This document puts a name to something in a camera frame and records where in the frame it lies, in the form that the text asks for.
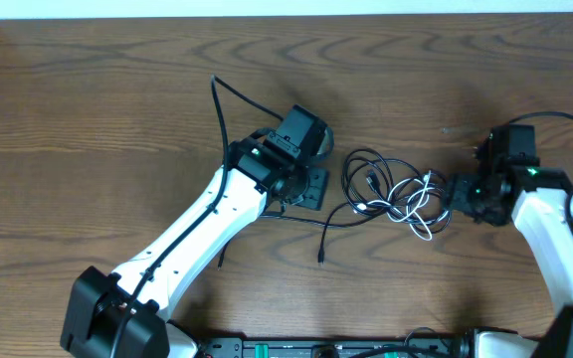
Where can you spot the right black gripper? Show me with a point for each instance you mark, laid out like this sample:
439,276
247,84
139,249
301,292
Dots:
458,192

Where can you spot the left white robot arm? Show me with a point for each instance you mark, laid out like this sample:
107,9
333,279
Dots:
127,313

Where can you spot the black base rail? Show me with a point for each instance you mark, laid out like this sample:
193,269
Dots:
419,342

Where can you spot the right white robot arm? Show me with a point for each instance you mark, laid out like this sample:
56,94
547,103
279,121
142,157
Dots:
512,188

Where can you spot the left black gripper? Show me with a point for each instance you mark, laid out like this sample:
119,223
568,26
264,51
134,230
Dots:
316,194

